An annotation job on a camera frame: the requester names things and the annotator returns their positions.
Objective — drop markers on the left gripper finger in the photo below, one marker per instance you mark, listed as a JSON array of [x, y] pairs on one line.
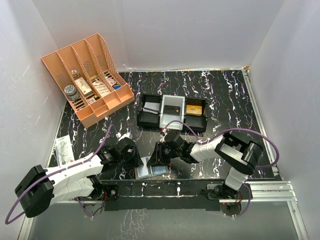
[[134, 155], [139, 161]]

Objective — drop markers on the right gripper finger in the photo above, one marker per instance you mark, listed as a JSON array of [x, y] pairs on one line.
[[164, 159], [155, 158]]

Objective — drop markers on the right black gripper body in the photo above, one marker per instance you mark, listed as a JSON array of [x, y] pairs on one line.
[[166, 149]]

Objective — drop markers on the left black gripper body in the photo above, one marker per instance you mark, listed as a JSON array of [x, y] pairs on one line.
[[127, 161]]

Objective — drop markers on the white striped credit card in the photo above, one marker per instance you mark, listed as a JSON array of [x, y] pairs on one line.
[[145, 160]]

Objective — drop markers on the grey leather card holder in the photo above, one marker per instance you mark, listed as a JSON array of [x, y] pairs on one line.
[[144, 171]]

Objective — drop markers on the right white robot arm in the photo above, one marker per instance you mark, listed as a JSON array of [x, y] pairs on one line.
[[242, 156]]

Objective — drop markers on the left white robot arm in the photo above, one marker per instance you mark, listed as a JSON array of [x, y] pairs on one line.
[[43, 187]]

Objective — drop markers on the black right card tray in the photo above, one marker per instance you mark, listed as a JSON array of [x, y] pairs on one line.
[[197, 123]]

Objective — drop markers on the black card tray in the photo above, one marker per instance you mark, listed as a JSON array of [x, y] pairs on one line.
[[197, 123], [145, 119]]

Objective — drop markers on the black left card tray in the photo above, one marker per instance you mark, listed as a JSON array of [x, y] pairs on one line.
[[145, 119]]

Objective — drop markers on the white middle card tray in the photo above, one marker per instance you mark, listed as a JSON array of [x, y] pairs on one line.
[[167, 118]]

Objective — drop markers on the gold credit card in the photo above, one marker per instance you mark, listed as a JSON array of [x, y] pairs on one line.
[[194, 110]]

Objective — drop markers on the silver credit card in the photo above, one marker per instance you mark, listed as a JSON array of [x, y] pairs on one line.
[[151, 107]]

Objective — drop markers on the white label card stack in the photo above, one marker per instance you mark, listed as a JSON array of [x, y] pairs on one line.
[[100, 87]]

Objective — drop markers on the white patterned paper sheet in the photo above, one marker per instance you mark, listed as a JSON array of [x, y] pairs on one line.
[[64, 150]]

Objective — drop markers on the blue small object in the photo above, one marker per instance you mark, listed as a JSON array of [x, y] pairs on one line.
[[117, 86]]

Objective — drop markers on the small colourful packet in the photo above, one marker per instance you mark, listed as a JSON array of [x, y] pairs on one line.
[[108, 77]]

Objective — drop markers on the white red box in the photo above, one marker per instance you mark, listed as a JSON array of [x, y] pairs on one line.
[[83, 86]]

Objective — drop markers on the round patterned tin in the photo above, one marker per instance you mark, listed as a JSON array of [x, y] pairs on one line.
[[71, 92]]

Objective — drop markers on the orange plastic file organizer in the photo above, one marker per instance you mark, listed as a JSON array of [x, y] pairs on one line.
[[89, 58]]

